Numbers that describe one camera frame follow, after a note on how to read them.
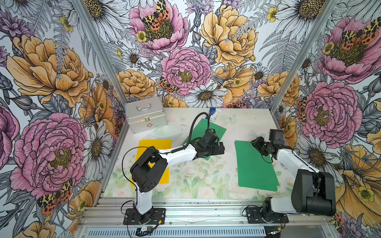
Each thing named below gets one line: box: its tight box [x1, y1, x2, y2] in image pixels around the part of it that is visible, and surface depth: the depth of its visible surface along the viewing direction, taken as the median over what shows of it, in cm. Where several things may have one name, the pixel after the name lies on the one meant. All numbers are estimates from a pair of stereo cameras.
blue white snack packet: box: [204, 106, 219, 122], surface depth 118 cm
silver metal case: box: [124, 96, 168, 134], surface depth 104 cm
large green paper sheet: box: [234, 140, 280, 192], surface depth 91 cm
